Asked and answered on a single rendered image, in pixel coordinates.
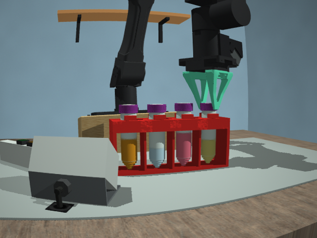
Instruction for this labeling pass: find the pale grey flat mat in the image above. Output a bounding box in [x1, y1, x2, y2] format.
[0, 137, 317, 220]

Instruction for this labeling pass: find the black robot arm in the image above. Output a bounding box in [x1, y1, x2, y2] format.
[91, 0, 251, 116]

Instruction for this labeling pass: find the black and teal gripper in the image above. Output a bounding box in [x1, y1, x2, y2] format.
[179, 30, 237, 110]

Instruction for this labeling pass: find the purple screw cap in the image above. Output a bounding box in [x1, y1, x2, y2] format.
[119, 105, 138, 114]
[200, 103, 214, 111]
[147, 104, 166, 113]
[174, 103, 193, 111]

